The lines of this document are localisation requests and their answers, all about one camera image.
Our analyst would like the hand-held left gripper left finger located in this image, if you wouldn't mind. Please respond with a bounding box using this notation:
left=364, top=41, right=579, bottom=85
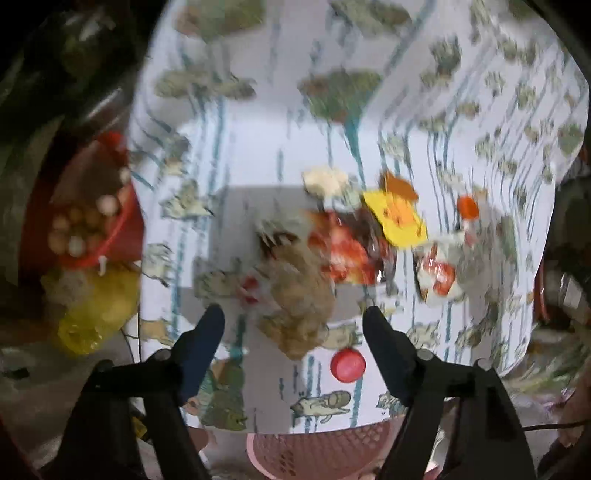
left=41, top=304, right=227, bottom=480

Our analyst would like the white crumpled tissue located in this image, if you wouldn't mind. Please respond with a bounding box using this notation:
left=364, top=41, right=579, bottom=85
left=302, top=166, right=350, bottom=198

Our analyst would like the orange brown wrapper piece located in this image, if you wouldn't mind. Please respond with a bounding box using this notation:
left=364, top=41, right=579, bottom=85
left=379, top=171, right=419, bottom=202

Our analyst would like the red plastic basin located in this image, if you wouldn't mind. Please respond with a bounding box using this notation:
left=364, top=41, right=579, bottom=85
left=28, top=131, right=144, bottom=269

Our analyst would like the pink plastic basket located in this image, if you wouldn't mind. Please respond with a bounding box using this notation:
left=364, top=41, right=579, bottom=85
left=247, top=418, right=402, bottom=480

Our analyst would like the beige paper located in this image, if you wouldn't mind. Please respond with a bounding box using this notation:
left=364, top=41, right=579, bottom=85
left=257, top=222, right=339, bottom=361

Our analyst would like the red bottle cap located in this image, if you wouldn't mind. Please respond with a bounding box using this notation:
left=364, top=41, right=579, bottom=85
left=330, top=348, right=367, bottom=383

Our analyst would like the yellow plastic bag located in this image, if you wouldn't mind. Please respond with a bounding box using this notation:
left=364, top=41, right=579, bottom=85
left=41, top=265, right=142, bottom=356

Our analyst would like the yellow wrapper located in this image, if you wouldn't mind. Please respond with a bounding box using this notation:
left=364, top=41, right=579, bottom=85
left=362, top=189, right=428, bottom=251

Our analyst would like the black cable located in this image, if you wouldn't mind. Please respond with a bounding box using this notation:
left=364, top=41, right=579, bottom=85
left=522, top=421, right=570, bottom=433

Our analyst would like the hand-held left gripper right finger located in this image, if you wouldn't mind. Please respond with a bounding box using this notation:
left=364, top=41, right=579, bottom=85
left=362, top=305, right=539, bottom=480

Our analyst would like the red and white wrapper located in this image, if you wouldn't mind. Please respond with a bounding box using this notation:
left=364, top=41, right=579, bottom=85
left=413, top=231, right=467, bottom=308

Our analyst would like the pile of pale round items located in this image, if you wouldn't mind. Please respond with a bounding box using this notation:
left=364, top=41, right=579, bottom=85
left=48, top=168, right=132, bottom=257

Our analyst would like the printed tablecloth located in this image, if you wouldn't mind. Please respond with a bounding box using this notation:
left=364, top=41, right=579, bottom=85
left=124, top=0, right=591, bottom=435

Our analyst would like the red snack wrapper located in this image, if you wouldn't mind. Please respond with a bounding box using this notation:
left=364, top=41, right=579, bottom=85
left=305, top=210, right=394, bottom=285

